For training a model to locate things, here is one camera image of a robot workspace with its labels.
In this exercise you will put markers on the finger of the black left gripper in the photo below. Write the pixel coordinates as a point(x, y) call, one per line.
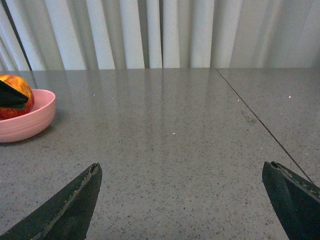
point(11, 98)

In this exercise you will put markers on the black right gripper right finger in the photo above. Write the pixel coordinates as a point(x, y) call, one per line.
point(295, 201)

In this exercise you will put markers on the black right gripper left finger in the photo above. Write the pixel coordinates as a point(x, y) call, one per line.
point(66, 215)

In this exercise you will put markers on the red yellow apple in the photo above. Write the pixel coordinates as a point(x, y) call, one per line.
point(21, 85)

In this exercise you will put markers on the pink bowl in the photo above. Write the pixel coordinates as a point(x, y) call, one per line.
point(28, 125)

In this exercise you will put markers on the white pleated curtain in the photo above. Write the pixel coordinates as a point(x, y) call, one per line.
point(139, 34)

